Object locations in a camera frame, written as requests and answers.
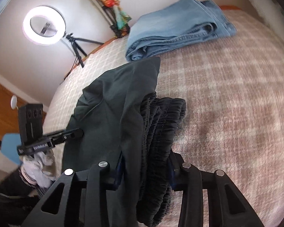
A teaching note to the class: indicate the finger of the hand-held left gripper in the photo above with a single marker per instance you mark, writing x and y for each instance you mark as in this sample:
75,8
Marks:
73,133

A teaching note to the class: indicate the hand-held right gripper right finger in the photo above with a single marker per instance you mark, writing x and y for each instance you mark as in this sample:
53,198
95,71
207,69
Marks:
175,170

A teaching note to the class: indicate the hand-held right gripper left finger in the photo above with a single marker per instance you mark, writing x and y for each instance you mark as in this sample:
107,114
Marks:
117,172

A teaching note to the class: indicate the dark green pants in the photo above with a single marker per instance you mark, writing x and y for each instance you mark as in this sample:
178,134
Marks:
113,104

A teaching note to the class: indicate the blue chair with white legs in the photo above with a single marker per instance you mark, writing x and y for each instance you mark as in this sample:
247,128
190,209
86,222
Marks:
9,146

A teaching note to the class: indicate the white round knob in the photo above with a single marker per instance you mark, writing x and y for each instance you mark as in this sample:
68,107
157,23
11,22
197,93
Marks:
13,101

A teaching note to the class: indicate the wooden cabinet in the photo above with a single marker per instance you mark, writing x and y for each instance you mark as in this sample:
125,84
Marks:
0,99

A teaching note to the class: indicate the person's clothing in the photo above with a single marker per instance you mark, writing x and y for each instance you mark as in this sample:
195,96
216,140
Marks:
9,205

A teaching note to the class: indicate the black tripod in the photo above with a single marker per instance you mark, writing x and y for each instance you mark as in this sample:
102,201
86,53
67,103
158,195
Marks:
77,49

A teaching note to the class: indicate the pale checked blanket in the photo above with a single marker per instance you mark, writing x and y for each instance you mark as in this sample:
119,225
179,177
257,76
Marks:
227,99

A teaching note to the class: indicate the white metal stand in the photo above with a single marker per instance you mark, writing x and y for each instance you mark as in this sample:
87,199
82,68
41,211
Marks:
98,5

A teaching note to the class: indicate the folded blue jeans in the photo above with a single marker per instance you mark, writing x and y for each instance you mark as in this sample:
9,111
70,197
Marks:
170,21

